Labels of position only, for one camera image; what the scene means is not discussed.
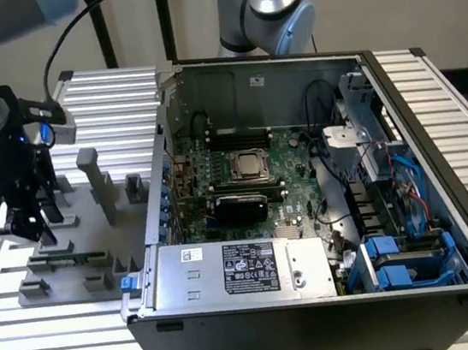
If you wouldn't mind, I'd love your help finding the green RAM stick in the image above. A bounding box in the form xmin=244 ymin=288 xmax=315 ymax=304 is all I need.
xmin=27 ymin=246 xmax=109 ymax=273

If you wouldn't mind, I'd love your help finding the black RAM slot bank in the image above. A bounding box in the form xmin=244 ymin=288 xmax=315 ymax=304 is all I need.
xmin=205 ymin=175 xmax=289 ymax=211
xmin=205 ymin=124 xmax=273 ymax=154

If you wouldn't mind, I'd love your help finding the grey parts rack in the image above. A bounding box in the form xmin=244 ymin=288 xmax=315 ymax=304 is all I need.
xmin=0 ymin=140 xmax=165 ymax=313

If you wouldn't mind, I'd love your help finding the blue case latch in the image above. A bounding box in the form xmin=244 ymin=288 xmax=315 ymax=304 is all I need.
xmin=118 ymin=272 xmax=141 ymax=295

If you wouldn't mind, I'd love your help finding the silver power supply unit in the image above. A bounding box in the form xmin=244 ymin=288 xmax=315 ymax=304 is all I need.
xmin=137 ymin=224 xmax=338 ymax=324

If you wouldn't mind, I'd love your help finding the CPU socket with CPU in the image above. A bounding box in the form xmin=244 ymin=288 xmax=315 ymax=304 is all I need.
xmin=222 ymin=145 xmax=276 ymax=187

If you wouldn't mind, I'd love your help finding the green motherboard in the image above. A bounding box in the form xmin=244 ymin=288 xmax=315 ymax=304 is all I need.
xmin=163 ymin=119 xmax=335 ymax=255

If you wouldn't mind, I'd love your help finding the black open PC case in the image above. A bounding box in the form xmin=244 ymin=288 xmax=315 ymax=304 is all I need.
xmin=89 ymin=20 xmax=468 ymax=350

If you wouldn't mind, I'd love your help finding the silver metal disk bay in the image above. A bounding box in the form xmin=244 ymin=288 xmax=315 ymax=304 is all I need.
xmin=314 ymin=66 xmax=410 ymax=187

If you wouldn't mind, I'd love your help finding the blue plastic drive caddy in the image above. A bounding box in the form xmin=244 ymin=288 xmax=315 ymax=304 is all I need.
xmin=359 ymin=231 xmax=412 ymax=270
xmin=373 ymin=262 xmax=414 ymax=293

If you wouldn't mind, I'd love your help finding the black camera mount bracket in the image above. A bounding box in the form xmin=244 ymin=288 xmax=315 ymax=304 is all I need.
xmin=0 ymin=76 xmax=68 ymax=134

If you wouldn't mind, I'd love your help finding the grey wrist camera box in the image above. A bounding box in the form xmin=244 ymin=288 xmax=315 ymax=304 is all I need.
xmin=36 ymin=101 xmax=80 ymax=150

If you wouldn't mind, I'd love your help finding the black camera cable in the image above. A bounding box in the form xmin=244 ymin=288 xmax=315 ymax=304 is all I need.
xmin=33 ymin=0 xmax=132 ymax=106

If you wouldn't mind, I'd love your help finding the black vertical post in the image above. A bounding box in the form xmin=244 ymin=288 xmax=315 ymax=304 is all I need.
xmin=80 ymin=0 xmax=121 ymax=72
xmin=153 ymin=0 xmax=179 ymax=63

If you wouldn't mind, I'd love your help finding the short black wire loop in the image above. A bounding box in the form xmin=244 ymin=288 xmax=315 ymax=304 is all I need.
xmin=187 ymin=109 xmax=213 ymax=137

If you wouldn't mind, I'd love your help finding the long black wire loop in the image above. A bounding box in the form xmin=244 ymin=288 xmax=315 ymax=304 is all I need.
xmin=299 ymin=76 xmax=343 ymax=128

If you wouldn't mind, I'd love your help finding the red wire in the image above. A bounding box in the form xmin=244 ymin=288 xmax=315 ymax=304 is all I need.
xmin=370 ymin=136 xmax=430 ymax=220

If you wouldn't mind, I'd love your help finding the blue data wire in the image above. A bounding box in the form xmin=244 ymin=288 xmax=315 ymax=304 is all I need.
xmin=389 ymin=149 xmax=433 ymax=226

